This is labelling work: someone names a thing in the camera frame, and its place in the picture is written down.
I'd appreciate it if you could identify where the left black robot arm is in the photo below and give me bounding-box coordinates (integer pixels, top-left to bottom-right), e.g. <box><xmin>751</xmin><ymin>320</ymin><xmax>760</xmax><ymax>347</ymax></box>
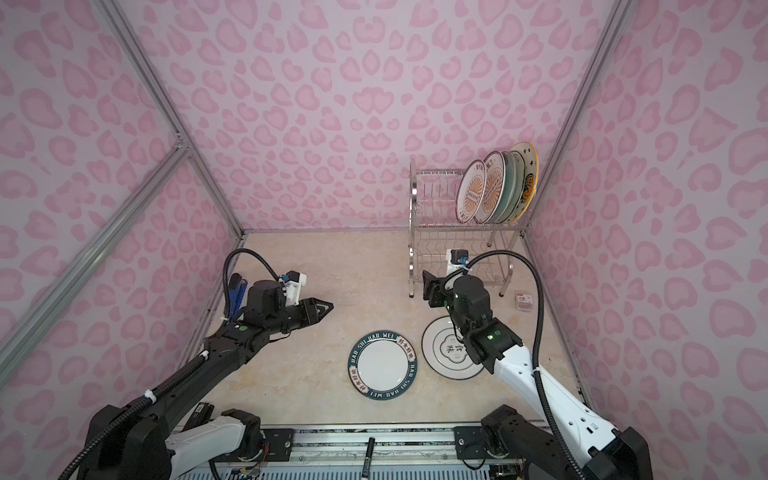
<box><xmin>60</xmin><ymin>279</ymin><xmax>334</xmax><ymax>479</ymax></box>

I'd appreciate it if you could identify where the chrome two-tier dish rack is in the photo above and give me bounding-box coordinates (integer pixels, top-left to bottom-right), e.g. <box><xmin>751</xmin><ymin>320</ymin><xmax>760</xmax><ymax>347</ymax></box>
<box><xmin>407</xmin><ymin>157</ymin><xmax>535</xmax><ymax>299</ymax></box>

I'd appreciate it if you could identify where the cream plate with red berries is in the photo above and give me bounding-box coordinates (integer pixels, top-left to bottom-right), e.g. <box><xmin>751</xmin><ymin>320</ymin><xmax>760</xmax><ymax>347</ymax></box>
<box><xmin>512</xmin><ymin>148</ymin><xmax>531</xmax><ymax>222</ymax></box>

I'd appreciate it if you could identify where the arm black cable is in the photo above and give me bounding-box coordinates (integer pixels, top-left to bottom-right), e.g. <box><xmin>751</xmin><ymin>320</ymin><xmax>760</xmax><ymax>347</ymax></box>
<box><xmin>446</xmin><ymin>249</ymin><xmax>586</xmax><ymax>480</ymax></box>
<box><xmin>58</xmin><ymin>248</ymin><xmax>283</xmax><ymax>480</ymax></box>

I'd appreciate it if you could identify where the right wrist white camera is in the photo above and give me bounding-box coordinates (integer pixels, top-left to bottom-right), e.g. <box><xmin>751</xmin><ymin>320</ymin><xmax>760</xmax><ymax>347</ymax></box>
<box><xmin>446</xmin><ymin>249</ymin><xmax>470</xmax><ymax>277</ymax></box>

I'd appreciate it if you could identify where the cat and stars plate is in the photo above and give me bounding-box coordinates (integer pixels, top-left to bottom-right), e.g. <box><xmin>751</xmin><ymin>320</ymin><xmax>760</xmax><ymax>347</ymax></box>
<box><xmin>510</xmin><ymin>142</ymin><xmax>539</xmax><ymax>223</ymax></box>

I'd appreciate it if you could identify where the teal flower plate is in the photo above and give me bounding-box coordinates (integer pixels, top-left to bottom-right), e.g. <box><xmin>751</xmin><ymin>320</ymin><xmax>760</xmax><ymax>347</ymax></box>
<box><xmin>497</xmin><ymin>151</ymin><xmax>519</xmax><ymax>223</ymax></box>

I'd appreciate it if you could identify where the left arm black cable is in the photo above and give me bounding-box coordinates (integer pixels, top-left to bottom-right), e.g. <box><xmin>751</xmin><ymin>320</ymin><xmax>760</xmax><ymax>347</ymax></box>
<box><xmin>58</xmin><ymin>248</ymin><xmax>283</xmax><ymax>480</ymax></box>

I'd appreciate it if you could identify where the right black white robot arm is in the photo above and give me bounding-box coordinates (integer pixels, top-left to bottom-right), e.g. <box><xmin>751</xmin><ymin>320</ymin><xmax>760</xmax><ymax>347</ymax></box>
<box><xmin>422</xmin><ymin>272</ymin><xmax>653</xmax><ymax>479</ymax></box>

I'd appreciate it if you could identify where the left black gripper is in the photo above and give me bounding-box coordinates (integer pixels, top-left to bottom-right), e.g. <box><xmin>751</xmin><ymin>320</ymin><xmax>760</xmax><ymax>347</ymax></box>
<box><xmin>267</xmin><ymin>296</ymin><xmax>334</xmax><ymax>336</ymax></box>

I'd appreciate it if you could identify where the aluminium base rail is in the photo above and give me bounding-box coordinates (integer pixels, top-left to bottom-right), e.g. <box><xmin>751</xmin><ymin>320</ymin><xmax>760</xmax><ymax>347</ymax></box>
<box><xmin>110</xmin><ymin>419</ymin><xmax>637</xmax><ymax>480</ymax></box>

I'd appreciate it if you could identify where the large orange sunburst plate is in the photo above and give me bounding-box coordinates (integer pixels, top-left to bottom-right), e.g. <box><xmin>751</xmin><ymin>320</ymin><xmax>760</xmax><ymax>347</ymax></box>
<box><xmin>475</xmin><ymin>151</ymin><xmax>506</xmax><ymax>224</ymax></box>

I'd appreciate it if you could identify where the small pink white box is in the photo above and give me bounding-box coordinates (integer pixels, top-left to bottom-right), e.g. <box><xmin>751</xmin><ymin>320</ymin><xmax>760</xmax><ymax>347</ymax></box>
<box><xmin>514</xmin><ymin>291</ymin><xmax>535</xmax><ymax>312</ymax></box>

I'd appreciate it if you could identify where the small orange sunburst plate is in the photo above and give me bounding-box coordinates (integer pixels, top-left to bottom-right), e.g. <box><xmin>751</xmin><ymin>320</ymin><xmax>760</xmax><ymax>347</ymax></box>
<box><xmin>456</xmin><ymin>160</ymin><xmax>486</xmax><ymax>224</ymax></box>

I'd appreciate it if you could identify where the black marker pen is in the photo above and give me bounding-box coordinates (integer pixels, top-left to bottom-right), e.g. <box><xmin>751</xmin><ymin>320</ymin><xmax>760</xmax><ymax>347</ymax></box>
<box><xmin>361</xmin><ymin>437</ymin><xmax>376</xmax><ymax>479</ymax></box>

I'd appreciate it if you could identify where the dark green rimmed plate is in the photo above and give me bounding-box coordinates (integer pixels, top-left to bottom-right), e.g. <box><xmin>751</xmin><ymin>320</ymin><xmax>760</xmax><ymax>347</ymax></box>
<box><xmin>347</xmin><ymin>330</ymin><xmax>418</xmax><ymax>401</ymax></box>

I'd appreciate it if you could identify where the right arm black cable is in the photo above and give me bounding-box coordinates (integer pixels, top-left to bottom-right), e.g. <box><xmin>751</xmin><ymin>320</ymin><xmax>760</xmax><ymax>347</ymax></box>
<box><xmin>446</xmin><ymin>249</ymin><xmax>586</xmax><ymax>480</ymax></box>

